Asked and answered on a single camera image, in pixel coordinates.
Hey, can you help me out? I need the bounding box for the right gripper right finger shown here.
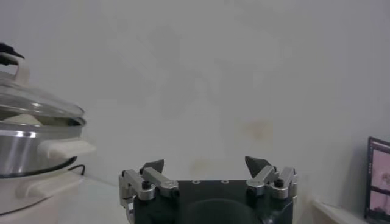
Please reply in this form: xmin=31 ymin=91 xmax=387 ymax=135
xmin=245 ymin=155 xmax=299 ymax=204

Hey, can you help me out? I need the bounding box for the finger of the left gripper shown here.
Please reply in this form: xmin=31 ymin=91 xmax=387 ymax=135
xmin=0 ymin=42 xmax=26 ymax=66

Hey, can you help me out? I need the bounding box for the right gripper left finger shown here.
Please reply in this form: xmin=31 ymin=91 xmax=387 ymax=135
xmin=118 ymin=159 xmax=180 ymax=214

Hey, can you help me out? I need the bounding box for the glass pot lid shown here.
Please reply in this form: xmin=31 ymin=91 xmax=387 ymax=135
xmin=0 ymin=52 xmax=86 ymax=119

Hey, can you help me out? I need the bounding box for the stainless steel steamer basket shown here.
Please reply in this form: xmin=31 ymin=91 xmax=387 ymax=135
xmin=0 ymin=117 xmax=97 ymax=179

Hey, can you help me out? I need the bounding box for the black laptop pink screen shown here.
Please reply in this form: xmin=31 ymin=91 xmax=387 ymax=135
xmin=364 ymin=136 xmax=390 ymax=223

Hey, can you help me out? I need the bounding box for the black pot power cord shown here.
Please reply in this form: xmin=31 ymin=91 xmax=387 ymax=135
xmin=67 ymin=164 xmax=87 ymax=177

